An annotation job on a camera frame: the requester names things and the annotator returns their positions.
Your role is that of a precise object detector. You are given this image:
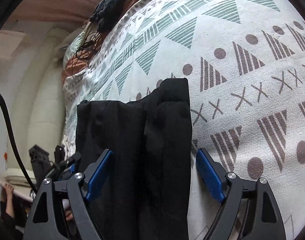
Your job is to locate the left brown curtain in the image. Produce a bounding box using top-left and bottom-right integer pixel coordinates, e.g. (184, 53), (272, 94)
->
(9, 0), (102, 24)

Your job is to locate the patterned white bed cover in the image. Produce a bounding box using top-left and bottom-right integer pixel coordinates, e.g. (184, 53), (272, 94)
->
(62, 0), (305, 239)

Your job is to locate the thin black wire on bed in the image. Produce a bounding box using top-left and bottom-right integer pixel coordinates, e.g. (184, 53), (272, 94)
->
(70, 31), (103, 83)

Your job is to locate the cream upholstered headboard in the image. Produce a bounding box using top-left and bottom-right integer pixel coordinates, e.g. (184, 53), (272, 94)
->
(10, 26), (72, 181)

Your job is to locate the black garment with yellow stripes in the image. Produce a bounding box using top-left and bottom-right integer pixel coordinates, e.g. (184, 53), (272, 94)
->
(75, 79), (192, 239)

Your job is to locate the brown and beige duvet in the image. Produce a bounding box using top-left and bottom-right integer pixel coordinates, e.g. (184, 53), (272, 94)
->
(61, 0), (139, 83)

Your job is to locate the dark knitted sweater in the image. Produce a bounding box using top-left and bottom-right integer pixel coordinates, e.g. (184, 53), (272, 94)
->
(89, 0), (126, 33)

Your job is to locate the person's left hand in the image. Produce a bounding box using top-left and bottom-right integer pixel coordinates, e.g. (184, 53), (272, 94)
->
(1, 184), (15, 218)

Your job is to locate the beige cloth wall cover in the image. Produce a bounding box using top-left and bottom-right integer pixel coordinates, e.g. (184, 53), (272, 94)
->
(0, 30), (30, 61)

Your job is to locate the black cable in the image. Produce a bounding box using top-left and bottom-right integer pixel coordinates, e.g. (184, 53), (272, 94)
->
(0, 88), (38, 194)

